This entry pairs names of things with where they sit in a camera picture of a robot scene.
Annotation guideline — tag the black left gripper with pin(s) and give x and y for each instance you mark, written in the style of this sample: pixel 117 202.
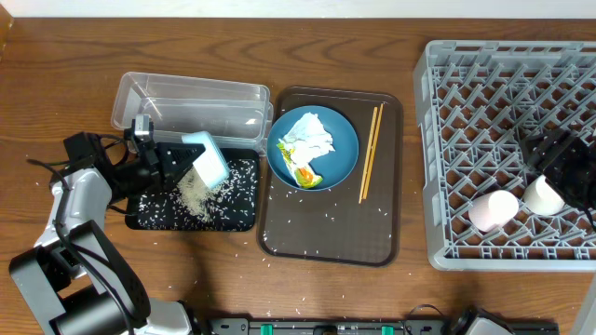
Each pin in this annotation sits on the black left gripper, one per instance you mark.
pixel 148 161

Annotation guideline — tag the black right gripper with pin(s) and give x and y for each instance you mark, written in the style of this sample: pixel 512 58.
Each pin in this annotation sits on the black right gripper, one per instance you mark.
pixel 549 153

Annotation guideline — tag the light blue rice bowl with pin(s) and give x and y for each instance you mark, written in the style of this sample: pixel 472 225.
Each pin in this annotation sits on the light blue rice bowl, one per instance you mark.
pixel 211 166

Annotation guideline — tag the white cup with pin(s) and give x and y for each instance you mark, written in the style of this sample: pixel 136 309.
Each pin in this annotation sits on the white cup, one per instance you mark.
pixel 541 198

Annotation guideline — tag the pale pink cup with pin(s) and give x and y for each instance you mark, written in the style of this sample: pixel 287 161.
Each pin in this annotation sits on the pale pink cup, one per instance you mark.
pixel 493 210

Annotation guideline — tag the yellow green snack wrapper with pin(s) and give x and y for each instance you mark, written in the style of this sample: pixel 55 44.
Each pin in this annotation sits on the yellow green snack wrapper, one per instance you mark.
pixel 305 177

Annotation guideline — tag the white tissue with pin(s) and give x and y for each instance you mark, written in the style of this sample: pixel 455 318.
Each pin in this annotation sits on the white tissue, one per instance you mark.
pixel 306 140

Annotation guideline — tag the dark blue plate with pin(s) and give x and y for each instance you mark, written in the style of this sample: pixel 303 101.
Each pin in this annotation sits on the dark blue plate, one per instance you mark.
pixel 333 167

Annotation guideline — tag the wooden chopstick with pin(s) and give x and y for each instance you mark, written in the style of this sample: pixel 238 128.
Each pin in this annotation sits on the wooden chopstick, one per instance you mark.
pixel 367 155
pixel 373 151

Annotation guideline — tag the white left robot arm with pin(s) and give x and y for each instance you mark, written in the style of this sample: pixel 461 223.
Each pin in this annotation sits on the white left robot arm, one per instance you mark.
pixel 73 279

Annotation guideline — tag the black food waste tray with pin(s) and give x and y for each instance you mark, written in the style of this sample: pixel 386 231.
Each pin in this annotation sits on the black food waste tray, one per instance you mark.
pixel 232 209

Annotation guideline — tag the clear plastic waste bin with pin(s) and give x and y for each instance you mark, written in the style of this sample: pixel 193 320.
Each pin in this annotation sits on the clear plastic waste bin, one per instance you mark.
pixel 237 115

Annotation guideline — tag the grey dishwasher rack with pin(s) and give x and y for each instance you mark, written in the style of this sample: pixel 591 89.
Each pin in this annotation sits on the grey dishwasher rack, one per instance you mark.
pixel 475 101

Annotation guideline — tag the pile of rice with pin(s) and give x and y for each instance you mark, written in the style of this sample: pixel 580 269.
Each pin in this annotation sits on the pile of rice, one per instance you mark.
pixel 195 195

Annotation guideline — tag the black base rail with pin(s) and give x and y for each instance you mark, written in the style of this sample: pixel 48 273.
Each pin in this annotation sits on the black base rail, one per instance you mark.
pixel 480 326

